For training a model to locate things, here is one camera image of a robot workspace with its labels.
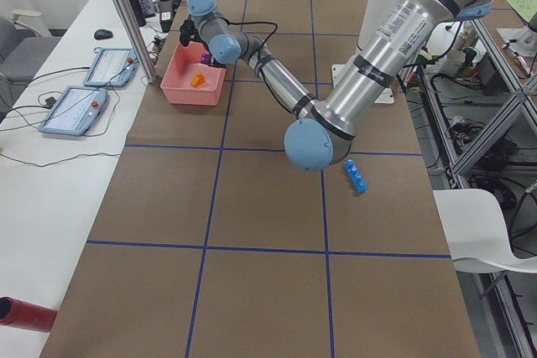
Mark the long blue block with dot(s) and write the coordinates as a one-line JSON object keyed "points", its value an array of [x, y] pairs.
{"points": [[355, 176]]}

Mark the orange block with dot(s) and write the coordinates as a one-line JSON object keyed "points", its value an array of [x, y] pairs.
{"points": [[198, 80]]}

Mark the purple block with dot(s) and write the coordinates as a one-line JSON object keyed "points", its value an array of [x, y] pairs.
{"points": [[206, 58]]}

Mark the pink plastic box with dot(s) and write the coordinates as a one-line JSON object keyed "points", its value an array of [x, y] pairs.
{"points": [[184, 64]]}

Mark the far teach pendant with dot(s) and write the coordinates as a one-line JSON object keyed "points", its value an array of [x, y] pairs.
{"points": [[112, 67]]}

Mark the teach pendant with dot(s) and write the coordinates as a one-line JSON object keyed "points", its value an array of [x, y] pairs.
{"points": [[112, 67], [75, 111]]}

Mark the near teach pendant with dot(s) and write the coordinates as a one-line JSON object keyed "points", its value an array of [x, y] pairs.
{"points": [[75, 111]]}

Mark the black computer mouse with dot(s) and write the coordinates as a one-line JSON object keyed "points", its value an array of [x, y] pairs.
{"points": [[102, 34]]}

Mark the white chair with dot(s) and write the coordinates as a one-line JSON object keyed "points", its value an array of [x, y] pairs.
{"points": [[476, 232]]}

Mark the red cylinder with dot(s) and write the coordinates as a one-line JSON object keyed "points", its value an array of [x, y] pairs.
{"points": [[23, 315]]}

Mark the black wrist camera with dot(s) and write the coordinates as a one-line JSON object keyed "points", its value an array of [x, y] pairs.
{"points": [[188, 32]]}

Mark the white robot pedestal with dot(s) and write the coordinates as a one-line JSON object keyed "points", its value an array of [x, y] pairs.
{"points": [[359, 83]]}

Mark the aluminium frame post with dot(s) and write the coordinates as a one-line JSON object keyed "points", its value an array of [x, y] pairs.
{"points": [[127, 17]]}

